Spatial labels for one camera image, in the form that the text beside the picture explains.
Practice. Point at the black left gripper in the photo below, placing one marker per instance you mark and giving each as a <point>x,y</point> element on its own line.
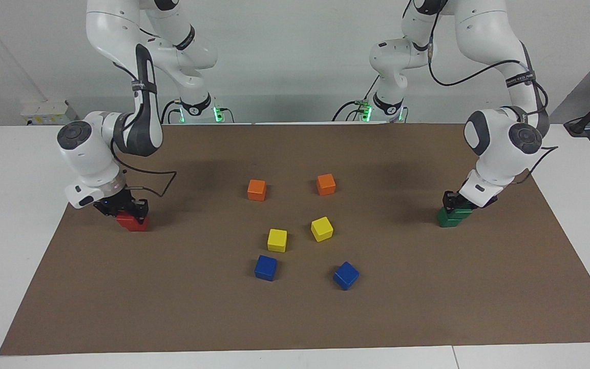
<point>471,202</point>

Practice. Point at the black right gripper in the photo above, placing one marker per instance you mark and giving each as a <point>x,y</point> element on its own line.
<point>121,205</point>

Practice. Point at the red wooden cube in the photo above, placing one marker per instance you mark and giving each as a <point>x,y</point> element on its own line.
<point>127,220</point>
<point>139,228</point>

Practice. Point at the green wooden cube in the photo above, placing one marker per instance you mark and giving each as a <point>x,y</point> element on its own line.
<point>463,213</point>
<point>448,221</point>

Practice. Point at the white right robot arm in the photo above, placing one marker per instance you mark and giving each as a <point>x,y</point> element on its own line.
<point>90,148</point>

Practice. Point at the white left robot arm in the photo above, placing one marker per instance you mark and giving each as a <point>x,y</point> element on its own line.
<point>494,143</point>

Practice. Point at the white power strip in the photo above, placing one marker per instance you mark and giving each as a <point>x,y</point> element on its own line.
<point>49,111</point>

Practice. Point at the orange wooden cube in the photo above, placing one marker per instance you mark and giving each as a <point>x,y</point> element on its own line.
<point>326,184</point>
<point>256,189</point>

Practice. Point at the blue wooden cube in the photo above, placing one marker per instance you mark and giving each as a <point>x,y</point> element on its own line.
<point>266,267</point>
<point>345,275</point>

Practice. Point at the yellow wooden cube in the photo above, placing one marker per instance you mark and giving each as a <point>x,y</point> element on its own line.
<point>321,228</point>
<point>277,240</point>

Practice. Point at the brown table mat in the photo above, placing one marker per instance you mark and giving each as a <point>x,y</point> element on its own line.
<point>295,318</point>

